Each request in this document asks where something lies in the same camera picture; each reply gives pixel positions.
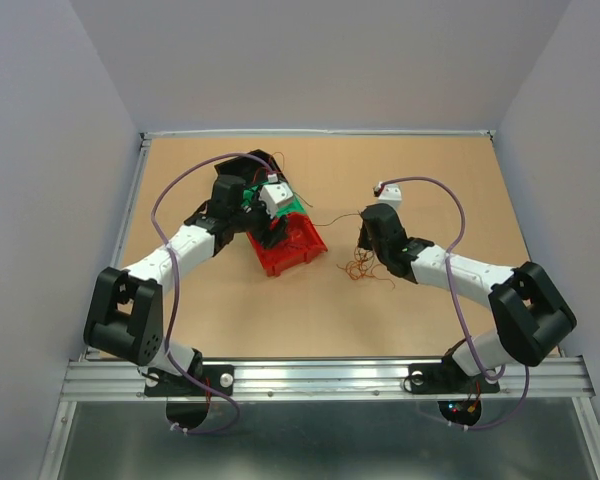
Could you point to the green plastic bin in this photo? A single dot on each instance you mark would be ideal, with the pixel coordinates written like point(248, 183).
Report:
point(290, 205)

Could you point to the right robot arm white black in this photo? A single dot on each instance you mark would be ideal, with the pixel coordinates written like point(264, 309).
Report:
point(531, 316)

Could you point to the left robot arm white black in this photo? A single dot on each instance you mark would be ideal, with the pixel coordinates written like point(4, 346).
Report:
point(125, 317)

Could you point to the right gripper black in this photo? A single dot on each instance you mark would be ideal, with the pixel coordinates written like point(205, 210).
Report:
point(363, 239)

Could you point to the aluminium front rail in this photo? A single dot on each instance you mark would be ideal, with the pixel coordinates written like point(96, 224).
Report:
point(363, 379)

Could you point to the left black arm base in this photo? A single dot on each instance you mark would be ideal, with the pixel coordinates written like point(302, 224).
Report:
point(185, 380)

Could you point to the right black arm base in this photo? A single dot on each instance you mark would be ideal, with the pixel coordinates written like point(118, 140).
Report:
point(441, 378)

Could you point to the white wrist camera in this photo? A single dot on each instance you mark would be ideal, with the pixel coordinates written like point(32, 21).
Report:
point(275, 194)
point(389, 194)

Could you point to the red plastic bin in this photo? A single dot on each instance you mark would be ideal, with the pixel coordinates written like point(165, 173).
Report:
point(301, 245)

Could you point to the black plastic bin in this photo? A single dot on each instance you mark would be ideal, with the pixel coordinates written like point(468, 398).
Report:
point(253, 172)

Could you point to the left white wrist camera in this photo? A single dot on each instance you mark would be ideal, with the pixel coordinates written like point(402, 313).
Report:
point(275, 194)

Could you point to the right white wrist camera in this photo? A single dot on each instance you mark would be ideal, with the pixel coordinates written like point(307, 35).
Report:
point(389, 194)

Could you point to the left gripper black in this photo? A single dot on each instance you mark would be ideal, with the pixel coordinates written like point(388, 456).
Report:
point(266, 236)

